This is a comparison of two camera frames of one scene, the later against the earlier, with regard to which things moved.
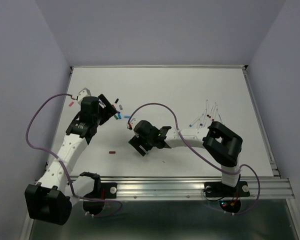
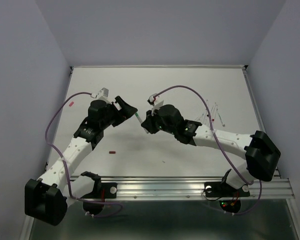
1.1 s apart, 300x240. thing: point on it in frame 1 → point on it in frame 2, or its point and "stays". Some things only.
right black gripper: [136, 141] → [148, 123]
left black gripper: [108, 111] → [125, 112]
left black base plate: [93, 202] stays
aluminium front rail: [274, 188] stays
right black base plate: [229, 197] stays
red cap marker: [213, 118] stays
